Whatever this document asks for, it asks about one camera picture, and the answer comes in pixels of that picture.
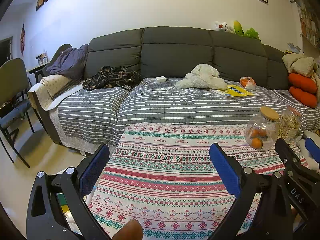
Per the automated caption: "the white charger adapter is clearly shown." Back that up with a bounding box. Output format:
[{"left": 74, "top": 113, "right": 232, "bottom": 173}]
[{"left": 155, "top": 76, "right": 167, "bottom": 83}]

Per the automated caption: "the white charger cable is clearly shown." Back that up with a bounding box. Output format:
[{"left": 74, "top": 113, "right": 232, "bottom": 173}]
[{"left": 140, "top": 77, "right": 177, "bottom": 96}]

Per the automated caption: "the orange snack packet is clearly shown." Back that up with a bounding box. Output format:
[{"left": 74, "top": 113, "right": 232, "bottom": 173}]
[{"left": 240, "top": 76, "right": 257, "bottom": 90}]

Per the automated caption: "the yellow book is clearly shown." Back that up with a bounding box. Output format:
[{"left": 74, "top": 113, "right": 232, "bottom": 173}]
[{"left": 210, "top": 85, "right": 254, "bottom": 98}]

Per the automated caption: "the grey chair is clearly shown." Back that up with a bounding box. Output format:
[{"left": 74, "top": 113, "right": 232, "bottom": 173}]
[{"left": 1, "top": 58, "right": 34, "bottom": 167}]

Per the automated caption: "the upper orange cushion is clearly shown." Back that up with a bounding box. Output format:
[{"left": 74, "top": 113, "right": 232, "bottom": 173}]
[{"left": 288, "top": 73, "right": 317, "bottom": 94}]

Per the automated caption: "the purple jacket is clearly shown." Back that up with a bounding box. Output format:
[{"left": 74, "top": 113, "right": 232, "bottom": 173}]
[{"left": 45, "top": 44, "right": 88, "bottom": 80}]

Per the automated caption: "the white trash bin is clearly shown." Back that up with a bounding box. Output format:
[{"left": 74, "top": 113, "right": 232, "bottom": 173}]
[{"left": 56, "top": 167, "right": 100, "bottom": 239}]

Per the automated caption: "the white plush toy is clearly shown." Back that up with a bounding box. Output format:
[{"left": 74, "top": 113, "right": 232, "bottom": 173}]
[{"left": 175, "top": 63, "right": 228, "bottom": 90}]

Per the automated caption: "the side table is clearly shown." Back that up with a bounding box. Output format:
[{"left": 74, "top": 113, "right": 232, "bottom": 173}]
[{"left": 27, "top": 51, "right": 49, "bottom": 83}]

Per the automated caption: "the dark plaid shirt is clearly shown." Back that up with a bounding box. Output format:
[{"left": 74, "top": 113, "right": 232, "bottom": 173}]
[{"left": 82, "top": 66, "right": 143, "bottom": 91}]

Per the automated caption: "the beige blanket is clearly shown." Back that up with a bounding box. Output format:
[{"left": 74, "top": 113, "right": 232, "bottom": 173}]
[{"left": 282, "top": 54, "right": 319, "bottom": 97}]

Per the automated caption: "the orange tangerine left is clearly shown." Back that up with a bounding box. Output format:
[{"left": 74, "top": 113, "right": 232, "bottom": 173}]
[{"left": 250, "top": 128, "right": 260, "bottom": 138}]

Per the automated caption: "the patterned tablecloth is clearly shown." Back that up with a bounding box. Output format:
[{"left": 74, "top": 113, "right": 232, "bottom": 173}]
[{"left": 83, "top": 122, "right": 309, "bottom": 240}]

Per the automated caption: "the orange tangerine front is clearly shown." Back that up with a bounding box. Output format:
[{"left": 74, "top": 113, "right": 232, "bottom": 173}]
[{"left": 251, "top": 138, "right": 263, "bottom": 150}]

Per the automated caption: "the orange cushion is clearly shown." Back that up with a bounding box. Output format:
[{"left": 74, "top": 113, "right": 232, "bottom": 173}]
[
  {"left": 288, "top": 73, "right": 317, "bottom": 94},
  {"left": 289, "top": 86, "right": 317, "bottom": 108}
]

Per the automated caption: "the grey striped sofa cover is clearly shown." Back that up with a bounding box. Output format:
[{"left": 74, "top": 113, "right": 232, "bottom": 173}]
[{"left": 49, "top": 78, "right": 319, "bottom": 153}]

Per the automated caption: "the cream pillow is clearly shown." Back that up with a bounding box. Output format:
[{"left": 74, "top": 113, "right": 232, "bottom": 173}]
[{"left": 28, "top": 74, "right": 83, "bottom": 111}]

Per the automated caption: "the bookshelf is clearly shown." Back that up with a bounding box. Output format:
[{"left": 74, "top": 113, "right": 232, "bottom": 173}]
[{"left": 290, "top": 0, "right": 319, "bottom": 59}]

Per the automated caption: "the glass jar with cork lid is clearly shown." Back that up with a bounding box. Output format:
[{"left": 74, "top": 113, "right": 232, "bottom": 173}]
[{"left": 245, "top": 106, "right": 280, "bottom": 152}]

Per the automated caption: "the person hand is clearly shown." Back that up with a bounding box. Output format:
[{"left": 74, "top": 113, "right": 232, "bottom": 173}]
[{"left": 112, "top": 219, "right": 143, "bottom": 240}]

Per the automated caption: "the white rabbit toy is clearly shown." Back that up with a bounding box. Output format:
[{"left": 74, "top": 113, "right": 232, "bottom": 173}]
[{"left": 214, "top": 21, "right": 234, "bottom": 33}]

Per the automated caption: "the plastic jar of snacks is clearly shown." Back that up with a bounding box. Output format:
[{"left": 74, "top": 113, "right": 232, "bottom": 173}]
[{"left": 278, "top": 106, "right": 301, "bottom": 144}]

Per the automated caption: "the red wall ornament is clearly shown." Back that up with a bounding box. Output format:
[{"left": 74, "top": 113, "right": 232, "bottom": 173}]
[{"left": 20, "top": 24, "right": 25, "bottom": 57}]

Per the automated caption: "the dark grey sofa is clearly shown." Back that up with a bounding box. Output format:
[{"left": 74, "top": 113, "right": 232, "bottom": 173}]
[{"left": 81, "top": 27, "right": 289, "bottom": 90}]

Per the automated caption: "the yellow corn plush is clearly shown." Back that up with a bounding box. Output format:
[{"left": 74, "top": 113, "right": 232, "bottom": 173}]
[{"left": 233, "top": 21, "right": 245, "bottom": 36}]

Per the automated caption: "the green plush toy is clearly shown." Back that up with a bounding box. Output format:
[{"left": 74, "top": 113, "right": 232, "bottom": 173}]
[{"left": 245, "top": 28, "right": 260, "bottom": 40}]

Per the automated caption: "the orange tangerine right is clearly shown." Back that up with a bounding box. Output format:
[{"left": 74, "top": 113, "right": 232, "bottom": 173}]
[{"left": 258, "top": 127, "right": 266, "bottom": 138}]

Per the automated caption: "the orange tangerine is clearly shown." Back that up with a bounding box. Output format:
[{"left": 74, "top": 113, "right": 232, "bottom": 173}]
[
  {"left": 250, "top": 128, "right": 260, "bottom": 138},
  {"left": 258, "top": 127, "right": 266, "bottom": 138},
  {"left": 251, "top": 138, "right": 263, "bottom": 150}
]

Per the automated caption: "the lower orange cushion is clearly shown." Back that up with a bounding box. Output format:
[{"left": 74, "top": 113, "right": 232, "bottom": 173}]
[{"left": 289, "top": 86, "right": 317, "bottom": 108}]

